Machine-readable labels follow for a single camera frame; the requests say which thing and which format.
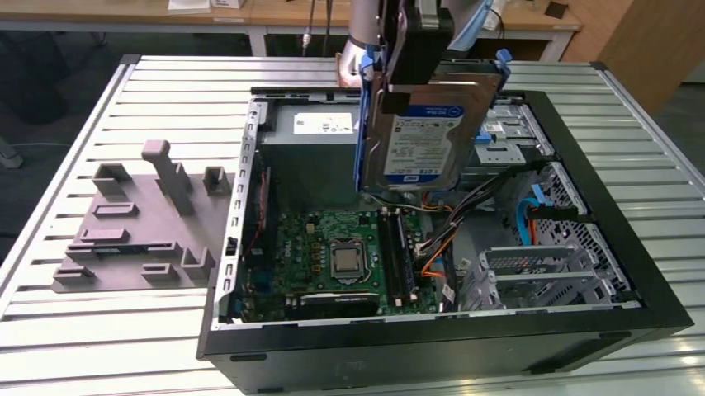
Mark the hard disk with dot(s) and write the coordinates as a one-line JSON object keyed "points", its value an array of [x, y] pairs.
{"points": [[423, 140]]}

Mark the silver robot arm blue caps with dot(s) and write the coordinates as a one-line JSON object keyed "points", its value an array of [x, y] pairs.
{"points": [[366, 20]]}

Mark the silver metal disk bay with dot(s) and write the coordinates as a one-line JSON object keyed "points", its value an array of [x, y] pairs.
{"points": [[528, 275]]}

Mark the blue plastic drive latch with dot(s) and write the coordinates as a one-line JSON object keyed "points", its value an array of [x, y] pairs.
{"points": [[484, 136]]}

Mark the silver optical drive cage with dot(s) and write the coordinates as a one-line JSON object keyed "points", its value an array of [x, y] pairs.
{"points": [[506, 158]]}

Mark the gray power supply unit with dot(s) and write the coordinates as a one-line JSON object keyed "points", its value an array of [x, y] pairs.
{"points": [[308, 173]]}

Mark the small white box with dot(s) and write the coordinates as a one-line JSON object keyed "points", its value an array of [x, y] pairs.
{"points": [[228, 3]]}

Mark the white paper sheet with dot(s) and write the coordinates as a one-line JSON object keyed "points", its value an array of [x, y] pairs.
{"points": [[189, 5]]}

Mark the CPU socket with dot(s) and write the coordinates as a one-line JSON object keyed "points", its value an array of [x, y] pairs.
{"points": [[352, 242]]}

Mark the RAM stick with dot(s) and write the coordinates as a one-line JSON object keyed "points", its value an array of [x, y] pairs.
{"points": [[408, 255]]}

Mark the black RAM slot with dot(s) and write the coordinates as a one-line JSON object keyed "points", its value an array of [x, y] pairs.
{"points": [[390, 255]]}

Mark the green motherboard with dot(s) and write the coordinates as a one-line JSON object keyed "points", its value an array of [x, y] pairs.
{"points": [[308, 247]]}

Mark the silver CPU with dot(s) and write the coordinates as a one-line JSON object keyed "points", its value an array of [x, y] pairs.
{"points": [[350, 260]]}

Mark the black graphics card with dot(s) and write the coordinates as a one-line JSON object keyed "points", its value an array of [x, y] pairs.
{"points": [[335, 303]]}

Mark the gray parts rack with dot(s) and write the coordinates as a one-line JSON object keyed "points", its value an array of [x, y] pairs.
{"points": [[143, 231]]}

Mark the black PC case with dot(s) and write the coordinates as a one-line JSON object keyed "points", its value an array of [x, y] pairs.
{"points": [[384, 342]]}

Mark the black office chair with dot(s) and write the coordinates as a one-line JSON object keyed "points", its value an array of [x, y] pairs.
{"points": [[38, 82]]}

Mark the gray metal leg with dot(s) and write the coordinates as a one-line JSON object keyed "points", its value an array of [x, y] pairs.
{"points": [[9, 156]]}

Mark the wooden desk white frame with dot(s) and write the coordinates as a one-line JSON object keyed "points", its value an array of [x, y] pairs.
{"points": [[137, 16]]}

